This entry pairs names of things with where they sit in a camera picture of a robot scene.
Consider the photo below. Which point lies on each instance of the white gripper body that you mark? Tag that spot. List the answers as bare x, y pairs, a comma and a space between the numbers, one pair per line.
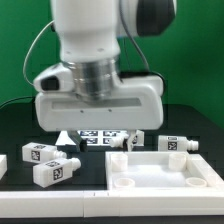
134, 103

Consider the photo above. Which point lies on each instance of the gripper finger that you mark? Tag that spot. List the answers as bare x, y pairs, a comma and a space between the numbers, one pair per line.
130, 139
81, 144

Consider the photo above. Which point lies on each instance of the white square table top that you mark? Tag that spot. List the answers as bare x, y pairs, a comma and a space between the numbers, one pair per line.
159, 170

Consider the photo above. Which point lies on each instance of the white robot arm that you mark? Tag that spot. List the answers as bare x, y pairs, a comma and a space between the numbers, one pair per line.
85, 90

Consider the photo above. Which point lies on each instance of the marker sheet on table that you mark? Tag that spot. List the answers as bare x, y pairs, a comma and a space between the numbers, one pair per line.
93, 137

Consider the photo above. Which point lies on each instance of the white block left edge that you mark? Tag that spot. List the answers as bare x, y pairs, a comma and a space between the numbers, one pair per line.
3, 165

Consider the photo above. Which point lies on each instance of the white L-shaped fence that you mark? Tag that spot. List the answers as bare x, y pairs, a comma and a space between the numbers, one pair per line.
102, 203

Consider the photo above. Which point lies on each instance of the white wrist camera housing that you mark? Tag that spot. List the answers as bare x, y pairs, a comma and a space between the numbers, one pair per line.
56, 78

